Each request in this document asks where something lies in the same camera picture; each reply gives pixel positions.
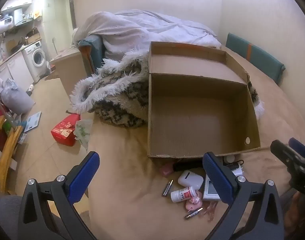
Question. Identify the grey stuffed bag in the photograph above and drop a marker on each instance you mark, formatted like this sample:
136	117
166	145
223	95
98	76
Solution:
15	100

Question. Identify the white pill bottle red label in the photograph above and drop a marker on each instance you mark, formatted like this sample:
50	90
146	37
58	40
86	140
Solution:
181	194

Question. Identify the cardboard box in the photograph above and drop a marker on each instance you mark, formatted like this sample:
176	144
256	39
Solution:
200	120

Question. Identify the teal padded chair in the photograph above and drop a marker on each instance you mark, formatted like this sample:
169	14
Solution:
95	50

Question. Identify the white wall cupboard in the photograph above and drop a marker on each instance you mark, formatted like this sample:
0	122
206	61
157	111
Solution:
17	2

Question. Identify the white water heater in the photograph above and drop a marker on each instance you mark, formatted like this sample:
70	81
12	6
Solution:
3	21

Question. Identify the white charger plug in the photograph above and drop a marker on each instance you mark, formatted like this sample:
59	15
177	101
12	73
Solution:
238	172

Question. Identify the range hood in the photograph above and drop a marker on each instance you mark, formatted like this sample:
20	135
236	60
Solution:
18	15

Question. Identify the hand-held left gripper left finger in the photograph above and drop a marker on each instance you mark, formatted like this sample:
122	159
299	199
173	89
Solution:
85	175

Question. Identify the clear plastic bag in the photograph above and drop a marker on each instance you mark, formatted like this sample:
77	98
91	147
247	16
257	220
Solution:
83	130

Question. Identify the white remote control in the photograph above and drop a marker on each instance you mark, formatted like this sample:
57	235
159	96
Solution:
207	192

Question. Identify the fluffy patterned blanket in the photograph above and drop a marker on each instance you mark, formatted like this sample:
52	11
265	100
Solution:
117	100

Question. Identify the clear pink hair claw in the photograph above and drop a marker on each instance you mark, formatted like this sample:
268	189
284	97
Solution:
210	212

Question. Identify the white earbuds case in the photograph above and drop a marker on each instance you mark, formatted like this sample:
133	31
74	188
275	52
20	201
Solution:
190	180

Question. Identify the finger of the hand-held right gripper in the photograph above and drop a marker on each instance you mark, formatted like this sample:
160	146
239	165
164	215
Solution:
285	152
298	145

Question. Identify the white washing machine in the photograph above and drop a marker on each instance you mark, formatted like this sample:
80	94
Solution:
37	57

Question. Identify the white capped bottle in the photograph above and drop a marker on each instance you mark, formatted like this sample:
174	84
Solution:
230	158

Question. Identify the yellow wooden chair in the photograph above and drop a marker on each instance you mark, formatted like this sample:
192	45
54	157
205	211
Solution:
7	150

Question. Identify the bathroom scale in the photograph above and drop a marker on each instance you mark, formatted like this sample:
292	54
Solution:
32	121

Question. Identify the red gift box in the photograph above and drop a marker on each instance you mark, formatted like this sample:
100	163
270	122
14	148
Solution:
63	133

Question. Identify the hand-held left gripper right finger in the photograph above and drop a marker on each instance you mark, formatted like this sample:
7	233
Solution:
217	177

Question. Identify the beige bedside cabinet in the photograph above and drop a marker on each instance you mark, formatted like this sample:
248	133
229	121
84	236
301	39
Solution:
70	72

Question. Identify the kitchen counter with cabinets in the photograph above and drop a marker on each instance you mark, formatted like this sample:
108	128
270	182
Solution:
15	67

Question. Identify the black gold battery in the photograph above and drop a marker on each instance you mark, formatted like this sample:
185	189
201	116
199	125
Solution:
193	213
167	188

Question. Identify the pink cartoon hair clip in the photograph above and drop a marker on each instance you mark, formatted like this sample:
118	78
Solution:
192	205

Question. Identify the white duvet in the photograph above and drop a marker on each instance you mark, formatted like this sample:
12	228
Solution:
142	30

